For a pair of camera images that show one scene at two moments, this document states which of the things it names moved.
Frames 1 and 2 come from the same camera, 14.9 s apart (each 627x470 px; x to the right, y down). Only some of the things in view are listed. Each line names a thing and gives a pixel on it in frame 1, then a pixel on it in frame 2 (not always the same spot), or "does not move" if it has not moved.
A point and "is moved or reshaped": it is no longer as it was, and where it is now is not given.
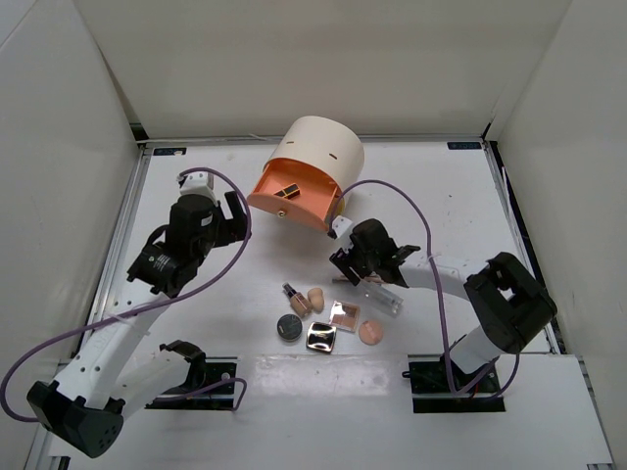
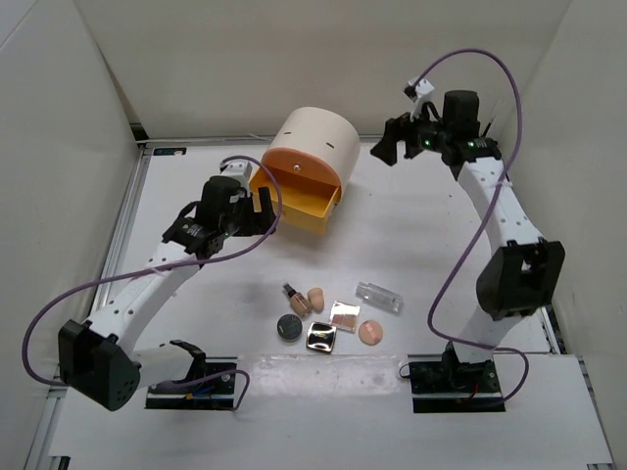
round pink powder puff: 370,332 does not move
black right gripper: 344,259 → 395,131
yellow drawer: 336,210 → 307,201
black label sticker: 169,151 does not move
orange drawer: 298,188 is moved or reshaped
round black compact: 289,327 does not move
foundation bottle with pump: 297,301 does not move
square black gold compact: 320,337 does not move
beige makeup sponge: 315,298 does not move
